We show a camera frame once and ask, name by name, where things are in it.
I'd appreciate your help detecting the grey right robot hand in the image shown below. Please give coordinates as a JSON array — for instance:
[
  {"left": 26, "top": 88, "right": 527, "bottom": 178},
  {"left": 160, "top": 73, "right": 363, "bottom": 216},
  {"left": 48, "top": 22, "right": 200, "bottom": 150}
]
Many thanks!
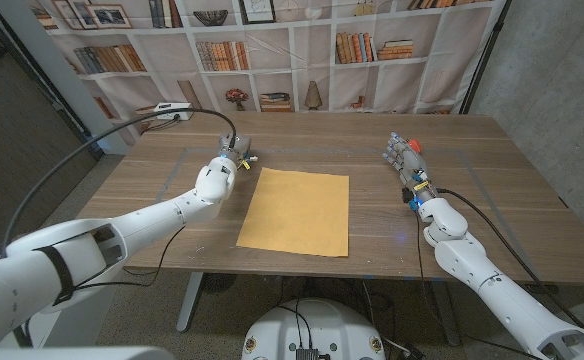
[{"left": 382, "top": 132, "right": 438, "bottom": 202}]

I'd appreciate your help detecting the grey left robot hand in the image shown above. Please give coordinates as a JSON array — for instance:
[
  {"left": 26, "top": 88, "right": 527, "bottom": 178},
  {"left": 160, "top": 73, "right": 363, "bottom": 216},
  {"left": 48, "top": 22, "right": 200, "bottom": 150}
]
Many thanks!
[{"left": 216, "top": 132, "right": 254, "bottom": 170}]

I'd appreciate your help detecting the yellow paper envelope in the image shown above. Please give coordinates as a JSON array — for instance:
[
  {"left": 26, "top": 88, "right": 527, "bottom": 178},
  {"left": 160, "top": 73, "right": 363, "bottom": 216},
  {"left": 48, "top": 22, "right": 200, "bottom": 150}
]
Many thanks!
[{"left": 235, "top": 167, "right": 351, "bottom": 258}]

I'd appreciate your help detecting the white power strip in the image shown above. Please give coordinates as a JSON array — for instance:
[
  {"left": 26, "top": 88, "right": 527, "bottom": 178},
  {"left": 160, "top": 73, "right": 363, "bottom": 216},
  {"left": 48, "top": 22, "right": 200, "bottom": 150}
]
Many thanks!
[{"left": 153, "top": 102, "right": 195, "bottom": 121}]

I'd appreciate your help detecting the printed bookshelf backdrop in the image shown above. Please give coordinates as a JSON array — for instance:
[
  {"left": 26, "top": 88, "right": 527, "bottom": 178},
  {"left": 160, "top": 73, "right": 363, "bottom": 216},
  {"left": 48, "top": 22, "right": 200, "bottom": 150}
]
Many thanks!
[{"left": 24, "top": 0, "right": 511, "bottom": 147}]

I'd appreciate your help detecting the black backdrop stand pole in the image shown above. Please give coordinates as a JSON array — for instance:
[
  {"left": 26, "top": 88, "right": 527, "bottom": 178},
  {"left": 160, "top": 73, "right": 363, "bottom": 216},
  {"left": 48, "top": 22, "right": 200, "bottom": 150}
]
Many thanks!
[{"left": 459, "top": 0, "right": 513, "bottom": 115}]

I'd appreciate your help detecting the dark round floor fixture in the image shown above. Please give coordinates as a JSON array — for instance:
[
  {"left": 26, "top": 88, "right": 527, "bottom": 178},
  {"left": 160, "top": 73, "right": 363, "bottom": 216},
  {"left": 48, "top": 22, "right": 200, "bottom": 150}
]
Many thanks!
[{"left": 201, "top": 273, "right": 238, "bottom": 295}]

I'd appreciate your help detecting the grey table leg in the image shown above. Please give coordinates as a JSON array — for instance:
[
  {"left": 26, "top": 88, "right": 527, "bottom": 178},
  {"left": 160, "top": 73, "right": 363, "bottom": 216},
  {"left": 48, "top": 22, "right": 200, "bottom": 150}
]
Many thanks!
[
  {"left": 175, "top": 272, "right": 206, "bottom": 334},
  {"left": 429, "top": 279, "right": 464, "bottom": 347}
]

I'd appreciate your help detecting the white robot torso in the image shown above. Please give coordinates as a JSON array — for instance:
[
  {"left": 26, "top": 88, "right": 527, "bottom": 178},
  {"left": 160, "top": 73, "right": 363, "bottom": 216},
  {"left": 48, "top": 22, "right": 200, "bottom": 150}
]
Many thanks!
[{"left": 241, "top": 298, "right": 387, "bottom": 360}]

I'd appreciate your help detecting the black power strip cable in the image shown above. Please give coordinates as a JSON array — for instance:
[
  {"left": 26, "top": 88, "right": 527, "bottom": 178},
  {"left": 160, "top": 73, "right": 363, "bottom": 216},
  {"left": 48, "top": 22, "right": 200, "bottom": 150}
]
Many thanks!
[{"left": 145, "top": 115, "right": 181, "bottom": 134}]

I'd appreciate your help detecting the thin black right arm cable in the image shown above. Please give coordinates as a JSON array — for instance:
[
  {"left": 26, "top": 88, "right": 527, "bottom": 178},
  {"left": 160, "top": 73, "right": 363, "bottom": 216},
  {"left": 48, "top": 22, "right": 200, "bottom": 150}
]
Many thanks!
[{"left": 414, "top": 209, "right": 543, "bottom": 360}]

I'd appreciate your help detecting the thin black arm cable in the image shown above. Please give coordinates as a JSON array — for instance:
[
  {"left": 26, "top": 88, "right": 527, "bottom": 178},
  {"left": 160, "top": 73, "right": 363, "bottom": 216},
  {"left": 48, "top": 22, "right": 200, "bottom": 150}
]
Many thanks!
[
  {"left": 414, "top": 209, "right": 543, "bottom": 360},
  {"left": 71, "top": 225, "right": 187, "bottom": 291}
]

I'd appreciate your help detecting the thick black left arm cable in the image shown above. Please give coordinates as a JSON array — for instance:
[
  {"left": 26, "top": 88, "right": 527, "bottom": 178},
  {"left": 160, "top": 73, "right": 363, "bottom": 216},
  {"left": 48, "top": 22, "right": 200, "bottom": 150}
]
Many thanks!
[{"left": 0, "top": 107, "right": 238, "bottom": 259}]

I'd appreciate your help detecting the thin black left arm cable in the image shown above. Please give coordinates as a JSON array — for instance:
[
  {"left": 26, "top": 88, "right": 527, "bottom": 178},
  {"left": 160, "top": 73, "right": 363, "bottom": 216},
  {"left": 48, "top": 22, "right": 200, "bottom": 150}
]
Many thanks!
[{"left": 71, "top": 225, "right": 187, "bottom": 291}]

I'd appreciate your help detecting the thin black torso cable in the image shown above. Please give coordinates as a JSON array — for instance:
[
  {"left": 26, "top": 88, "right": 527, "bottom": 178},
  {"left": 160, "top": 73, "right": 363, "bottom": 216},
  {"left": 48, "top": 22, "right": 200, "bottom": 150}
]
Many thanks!
[{"left": 277, "top": 298, "right": 314, "bottom": 350}]

